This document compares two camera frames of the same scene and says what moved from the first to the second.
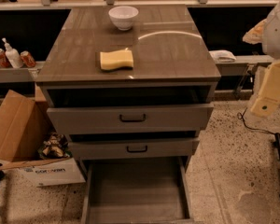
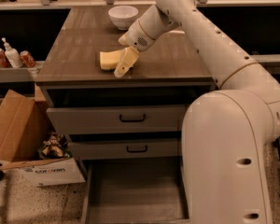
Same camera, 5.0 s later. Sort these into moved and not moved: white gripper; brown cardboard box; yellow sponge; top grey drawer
Moved: white gripper
Not moved: top grey drawer; brown cardboard box; yellow sponge
